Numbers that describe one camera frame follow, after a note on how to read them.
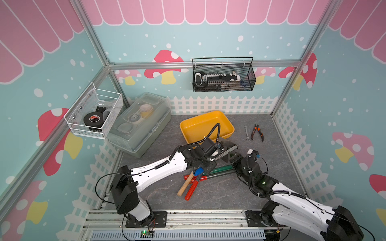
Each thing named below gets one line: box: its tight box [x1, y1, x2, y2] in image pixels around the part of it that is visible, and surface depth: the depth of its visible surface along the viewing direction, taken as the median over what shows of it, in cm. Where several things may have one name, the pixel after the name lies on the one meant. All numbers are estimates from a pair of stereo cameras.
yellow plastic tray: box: [179, 110, 235, 146], surface depth 114 cm
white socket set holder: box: [194, 71, 242, 89], surface depth 90 cm
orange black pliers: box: [250, 124, 265, 142], surface depth 111 cm
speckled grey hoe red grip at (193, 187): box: [184, 170, 205, 201], surface depth 81 cm
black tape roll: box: [83, 111, 105, 128], surface depth 71 cm
